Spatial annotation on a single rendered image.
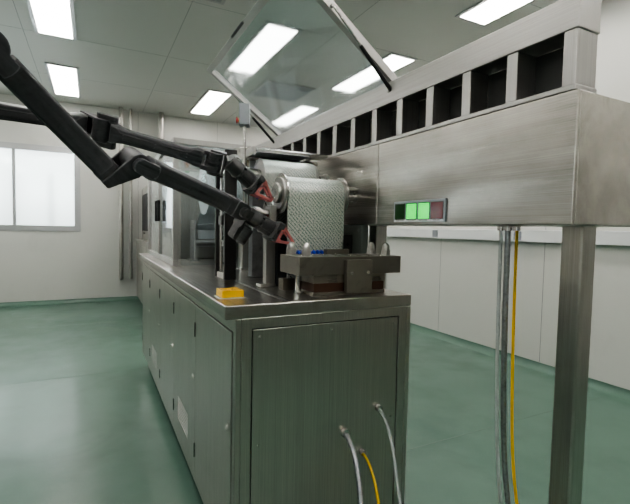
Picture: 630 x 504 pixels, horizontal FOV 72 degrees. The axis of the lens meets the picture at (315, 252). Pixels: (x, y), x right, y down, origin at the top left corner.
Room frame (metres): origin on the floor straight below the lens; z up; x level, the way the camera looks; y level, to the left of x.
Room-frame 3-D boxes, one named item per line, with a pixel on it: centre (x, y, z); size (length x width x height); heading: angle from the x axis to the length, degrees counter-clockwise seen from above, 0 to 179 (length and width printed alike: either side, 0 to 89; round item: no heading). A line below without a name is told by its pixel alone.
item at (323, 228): (1.62, 0.00, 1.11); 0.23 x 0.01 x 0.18; 117
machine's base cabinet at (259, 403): (2.47, 0.52, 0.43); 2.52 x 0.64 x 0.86; 27
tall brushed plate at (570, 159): (2.40, 0.04, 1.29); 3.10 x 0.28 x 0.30; 27
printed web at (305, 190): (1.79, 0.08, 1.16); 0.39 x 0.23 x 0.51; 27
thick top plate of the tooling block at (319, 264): (1.53, -0.09, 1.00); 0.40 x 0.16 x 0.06; 117
